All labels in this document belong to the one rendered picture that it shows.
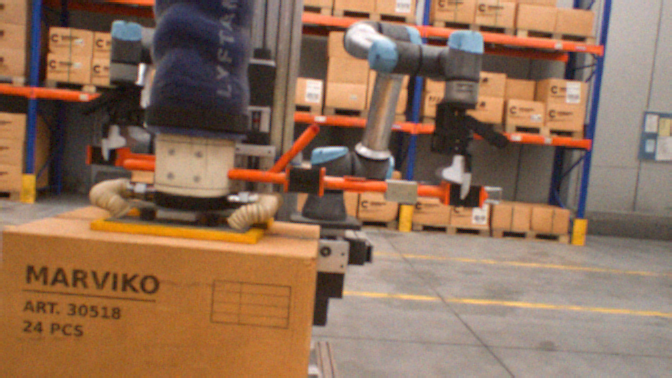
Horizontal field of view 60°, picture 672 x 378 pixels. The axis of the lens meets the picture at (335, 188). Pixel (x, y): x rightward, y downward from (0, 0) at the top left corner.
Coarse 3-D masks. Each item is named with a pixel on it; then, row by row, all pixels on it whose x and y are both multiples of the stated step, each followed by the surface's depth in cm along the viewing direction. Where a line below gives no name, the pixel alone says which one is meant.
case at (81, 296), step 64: (0, 256) 110; (64, 256) 110; (128, 256) 110; (192, 256) 110; (256, 256) 110; (0, 320) 111; (64, 320) 111; (128, 320) 111; (192, 320) 111; (256, 320) 111
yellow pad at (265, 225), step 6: (132, 210) 136; (138, 210) 136; (156, 210) 137; (156, 216) 135; (204, 216) 136; (222, 216) 137; (228, 216) 137; (222, 222) 135; (228, 222) 135; (258, 222) 135; (264, 222) 135; (270, 222) 138; (264, 228) 135
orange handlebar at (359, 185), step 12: (132, 156) 155; (144, 156) 155; (132, 168) 127; (144, 168) 127; (240, 180) 127; (252, 180) 127; (264, 180) 127; (276, 180) 127; (324, 180) 126; (336, 180) 127; (348, 180) 126; (360, 180) 126; (360, 192) 127; (384, 192) 127; (420, 192) 126; (432, 192) 126
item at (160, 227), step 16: (144, 208) 120; (96, 224) 116; (112, 224) 116; (128, 224) 117; (144, 224) 118; (160, 224) 118; (176, 224) 118; (192, 224) 120; (208, 224) 120; (224, 224) 123; (208, 240) 116; (224, 240) 116; (240, 240) 116; (256, 240) 117
